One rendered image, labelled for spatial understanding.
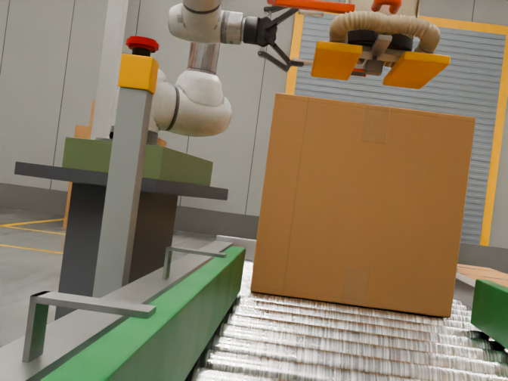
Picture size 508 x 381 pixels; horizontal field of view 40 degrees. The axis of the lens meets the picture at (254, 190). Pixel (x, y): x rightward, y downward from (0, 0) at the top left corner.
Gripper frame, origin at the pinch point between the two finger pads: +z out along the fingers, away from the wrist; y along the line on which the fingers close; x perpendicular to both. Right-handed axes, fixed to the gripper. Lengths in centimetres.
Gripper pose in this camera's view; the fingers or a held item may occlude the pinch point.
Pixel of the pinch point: (316, 38)
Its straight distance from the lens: 201.1
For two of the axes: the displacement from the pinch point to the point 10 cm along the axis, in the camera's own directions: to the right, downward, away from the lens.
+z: 9.9, 1.3, -0.5
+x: -0.5, 0.0, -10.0
